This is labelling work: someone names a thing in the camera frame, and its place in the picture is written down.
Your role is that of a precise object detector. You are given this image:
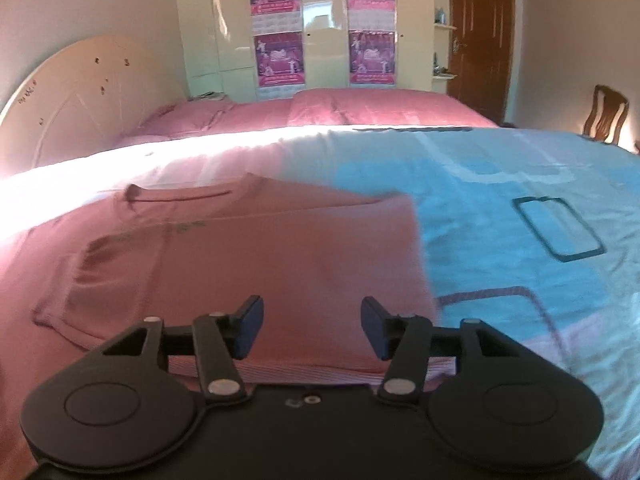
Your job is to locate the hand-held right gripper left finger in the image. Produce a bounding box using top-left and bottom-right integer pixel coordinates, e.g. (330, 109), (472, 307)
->
(102, 294), (265, 408)

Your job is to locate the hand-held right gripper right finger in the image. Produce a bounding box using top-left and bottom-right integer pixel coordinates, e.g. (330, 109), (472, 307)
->
(360, 296), (524, 408)

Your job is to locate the pink knitted cloth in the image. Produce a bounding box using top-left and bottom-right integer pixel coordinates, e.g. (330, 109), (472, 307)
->
(0, 172), (442, 385)

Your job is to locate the blue pink white printed blanket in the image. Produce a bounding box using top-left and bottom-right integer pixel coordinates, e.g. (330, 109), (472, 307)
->
(0, 125), (640, 480)

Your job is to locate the pink pillow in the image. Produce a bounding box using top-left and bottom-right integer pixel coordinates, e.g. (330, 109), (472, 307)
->
(287, 87), (499, 129)
(122, 100), (297, 139)

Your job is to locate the cream round headboard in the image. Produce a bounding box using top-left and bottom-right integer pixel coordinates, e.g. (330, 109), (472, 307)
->
(0, 35), (189, 177)

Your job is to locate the cream glossy wardrobe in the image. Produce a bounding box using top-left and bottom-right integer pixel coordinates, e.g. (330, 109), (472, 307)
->
(174, 0), (437, 104)

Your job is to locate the cream corner shelf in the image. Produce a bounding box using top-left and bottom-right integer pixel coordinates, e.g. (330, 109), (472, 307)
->
(431, 0), (459, 81)

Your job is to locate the brown wooden door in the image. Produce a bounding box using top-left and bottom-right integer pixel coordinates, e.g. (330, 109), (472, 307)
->
(446, 0), (516, 126)

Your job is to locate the wooden chair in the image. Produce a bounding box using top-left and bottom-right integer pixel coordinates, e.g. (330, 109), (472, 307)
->
(580, 84), (630, 149)

